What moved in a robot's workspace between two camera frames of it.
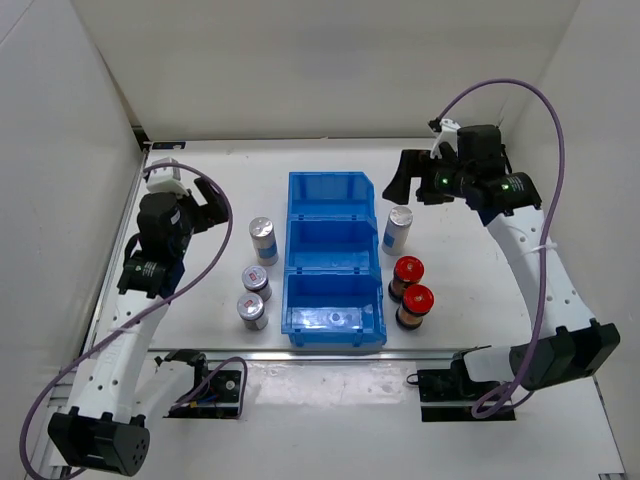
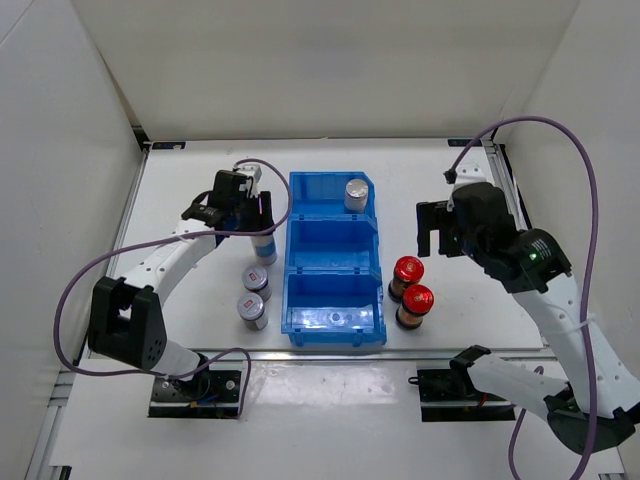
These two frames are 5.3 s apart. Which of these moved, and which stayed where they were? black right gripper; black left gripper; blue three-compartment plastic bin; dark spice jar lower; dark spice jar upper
Moved: black left gripper; black right gripper
Stayed: dark spice jar lower; blue three-compartment plastic bin; dark spice jar upper
